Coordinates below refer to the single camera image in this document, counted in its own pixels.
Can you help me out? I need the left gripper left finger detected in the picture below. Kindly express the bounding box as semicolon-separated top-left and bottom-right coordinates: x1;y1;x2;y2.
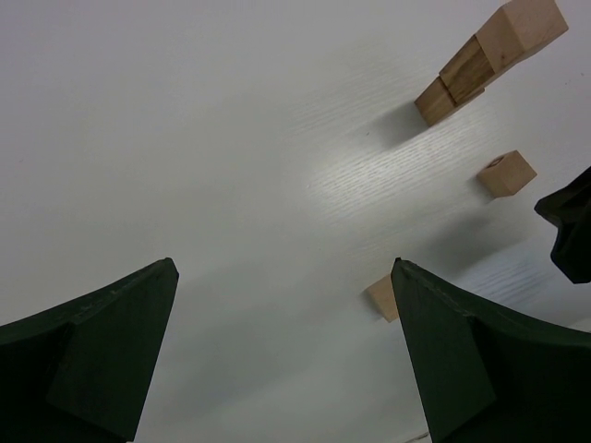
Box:
1;257;179;442

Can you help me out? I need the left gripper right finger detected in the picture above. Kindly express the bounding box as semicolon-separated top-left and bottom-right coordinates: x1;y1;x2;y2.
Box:
391;258;590;442

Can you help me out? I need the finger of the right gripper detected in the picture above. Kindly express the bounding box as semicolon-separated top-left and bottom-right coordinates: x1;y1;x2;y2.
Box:
535;168;590;284

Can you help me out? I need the light wood cube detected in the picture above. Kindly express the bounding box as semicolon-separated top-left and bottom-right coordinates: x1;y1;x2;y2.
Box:
476;150;537;198
476;0;569;75
366;275;399;323
415;77;485;127

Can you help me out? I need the dark long wood block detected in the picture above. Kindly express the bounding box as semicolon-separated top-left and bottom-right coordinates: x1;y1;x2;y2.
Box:
439;35;495;104

